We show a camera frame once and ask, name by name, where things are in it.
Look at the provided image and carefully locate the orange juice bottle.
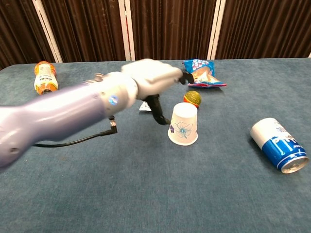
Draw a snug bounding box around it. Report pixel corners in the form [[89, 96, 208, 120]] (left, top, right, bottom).
[[34, 61, 59, 96]]

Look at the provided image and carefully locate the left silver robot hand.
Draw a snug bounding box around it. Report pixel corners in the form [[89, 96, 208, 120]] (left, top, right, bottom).
[[121, 58, 195, 125]]

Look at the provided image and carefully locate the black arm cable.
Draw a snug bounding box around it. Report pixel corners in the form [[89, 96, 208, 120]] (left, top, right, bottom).
[[33, 116, 118, 148]]

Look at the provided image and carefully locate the blue snack bag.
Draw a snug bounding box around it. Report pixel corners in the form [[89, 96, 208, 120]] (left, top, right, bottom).
[[182, 59, 228, 88]]

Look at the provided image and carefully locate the brown pleated curtain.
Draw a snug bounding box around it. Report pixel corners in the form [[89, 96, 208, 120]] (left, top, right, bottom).
[[0, 0, 311, 70]]

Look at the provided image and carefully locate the orange green ball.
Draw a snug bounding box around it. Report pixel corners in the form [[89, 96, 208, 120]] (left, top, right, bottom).
[[183, 90, 202, 108]]

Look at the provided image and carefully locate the blue white drink can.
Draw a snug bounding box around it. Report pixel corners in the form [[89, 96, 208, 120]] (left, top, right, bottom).
[[250, 117, 310, 174]]

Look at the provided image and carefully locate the white partition post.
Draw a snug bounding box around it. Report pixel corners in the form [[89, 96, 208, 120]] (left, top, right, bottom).
[[118, 0, 136, 61], [32, 0, 63, 64], [207, 0, 226, 60]]

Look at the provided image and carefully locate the white floral paper cup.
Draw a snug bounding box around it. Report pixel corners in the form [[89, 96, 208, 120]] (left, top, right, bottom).
[[167, 102, 199, 147]]

